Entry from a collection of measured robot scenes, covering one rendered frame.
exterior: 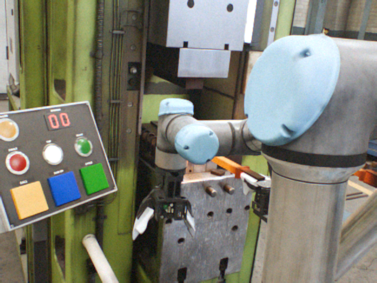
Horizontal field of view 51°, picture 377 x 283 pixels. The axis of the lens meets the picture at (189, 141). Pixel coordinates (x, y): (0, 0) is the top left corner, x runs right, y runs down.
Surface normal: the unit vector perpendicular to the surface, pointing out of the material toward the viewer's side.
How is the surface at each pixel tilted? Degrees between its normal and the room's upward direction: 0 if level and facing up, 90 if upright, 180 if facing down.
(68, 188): 60
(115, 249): 90
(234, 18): 90
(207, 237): 90
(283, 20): 90
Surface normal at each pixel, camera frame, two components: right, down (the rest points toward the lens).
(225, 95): -0.88, 0.06
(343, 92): 0.38, 0.11
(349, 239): -0.69, -0.06
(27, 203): 0.73, -0.25
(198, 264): 0.47, 0.31
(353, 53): 0.30, -0.55
